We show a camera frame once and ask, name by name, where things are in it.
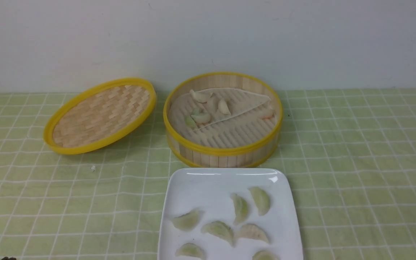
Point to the large green dumpling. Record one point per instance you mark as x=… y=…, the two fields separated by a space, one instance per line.
x=261 y=200

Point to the green dumpling plate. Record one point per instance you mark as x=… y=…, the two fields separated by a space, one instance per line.
x=191 y=250

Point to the white square plate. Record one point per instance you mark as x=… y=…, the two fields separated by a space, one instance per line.
x=209 y=189

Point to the upright green dumpling on plate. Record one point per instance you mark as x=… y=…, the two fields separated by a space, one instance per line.
x=241 y=209

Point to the green dumpling on plate left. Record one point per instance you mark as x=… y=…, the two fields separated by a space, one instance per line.
x=187 y=222

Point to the green dumpling on plate centre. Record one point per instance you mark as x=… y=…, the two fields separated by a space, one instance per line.
x=221 y=230

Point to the pale dumpling on plate right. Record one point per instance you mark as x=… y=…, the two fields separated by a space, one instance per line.
x=252 y=232

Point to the green dumpling at plate edge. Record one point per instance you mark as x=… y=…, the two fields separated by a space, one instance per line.
x=264 y=255

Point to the yellow rimmed bamboo steamer basket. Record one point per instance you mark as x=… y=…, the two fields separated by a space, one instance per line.
x=238 y=140

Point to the pale green dumpling in steamer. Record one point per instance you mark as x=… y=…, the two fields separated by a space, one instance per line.
x=201 y=118

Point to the small green dumpling steamer left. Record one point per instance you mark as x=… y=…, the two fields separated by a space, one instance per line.
x=190 y=123

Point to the white dumpling steamer middle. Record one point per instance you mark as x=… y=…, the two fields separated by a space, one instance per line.
x=223 y=107

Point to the white dumpling steamer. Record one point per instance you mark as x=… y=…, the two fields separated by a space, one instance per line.
x=223 y=107
x=201 y=97

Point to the white dumpling steamer top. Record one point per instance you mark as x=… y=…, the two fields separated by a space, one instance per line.
x=201 y=97

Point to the orange tinted dumpling in steamer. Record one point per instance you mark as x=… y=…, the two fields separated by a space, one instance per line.
x=266 y=113

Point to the yellow rimmed bamboo steamer lid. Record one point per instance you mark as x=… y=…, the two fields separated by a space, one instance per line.
x=100 y=116

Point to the green checked tablecloth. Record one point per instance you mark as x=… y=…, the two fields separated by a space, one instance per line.
x=349 y=156

